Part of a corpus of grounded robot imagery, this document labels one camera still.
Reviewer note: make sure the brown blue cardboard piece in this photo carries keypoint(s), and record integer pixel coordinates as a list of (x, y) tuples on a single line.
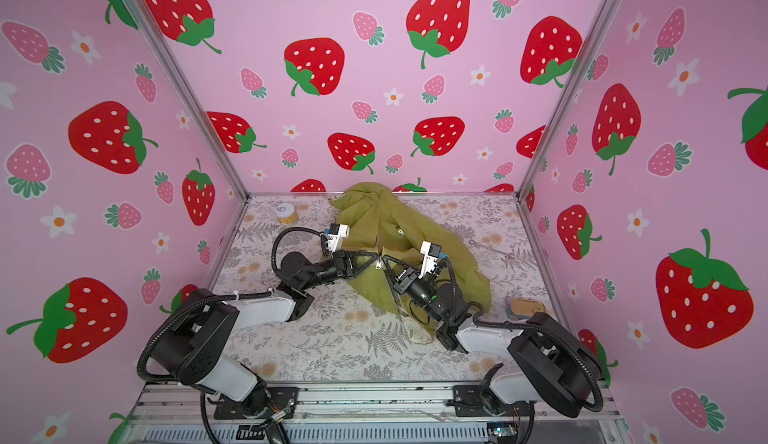
[(524, 308)]

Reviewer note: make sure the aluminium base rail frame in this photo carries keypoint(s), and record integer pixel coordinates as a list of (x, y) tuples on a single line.
[(364, 412)]

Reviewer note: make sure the aluminium corner post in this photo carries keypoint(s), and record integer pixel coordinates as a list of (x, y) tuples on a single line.
[(171, 67), (605, 15)]

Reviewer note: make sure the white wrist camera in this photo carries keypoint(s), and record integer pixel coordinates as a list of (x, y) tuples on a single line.
[(432, 254), (332, 238)]

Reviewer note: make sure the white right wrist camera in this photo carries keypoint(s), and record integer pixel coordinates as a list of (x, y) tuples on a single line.
[(432, 254)]

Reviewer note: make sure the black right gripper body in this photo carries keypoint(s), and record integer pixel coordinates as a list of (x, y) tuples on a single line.
[(421, 292)]

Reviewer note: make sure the aluminium corner post right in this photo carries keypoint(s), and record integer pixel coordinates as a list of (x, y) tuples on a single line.
[(605, 15)]

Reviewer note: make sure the small white yellow cup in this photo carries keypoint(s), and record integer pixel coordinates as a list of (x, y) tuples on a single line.
[(286, 213)]

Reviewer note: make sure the aluminium corner post left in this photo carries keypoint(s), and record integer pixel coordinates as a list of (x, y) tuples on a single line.
[(171, 67)]

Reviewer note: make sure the green zip-up jacket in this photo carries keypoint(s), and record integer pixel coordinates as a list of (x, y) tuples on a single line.
[(380, 222)]

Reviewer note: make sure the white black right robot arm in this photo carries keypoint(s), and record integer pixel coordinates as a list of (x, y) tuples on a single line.
[(553, 365)]

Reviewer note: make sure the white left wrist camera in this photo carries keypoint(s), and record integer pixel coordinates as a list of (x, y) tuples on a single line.
[(332, 238)]

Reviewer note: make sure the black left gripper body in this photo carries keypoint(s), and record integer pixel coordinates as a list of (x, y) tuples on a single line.
[(327, 272)]

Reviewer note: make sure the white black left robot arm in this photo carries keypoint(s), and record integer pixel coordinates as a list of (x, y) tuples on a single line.
[(189, 346)]

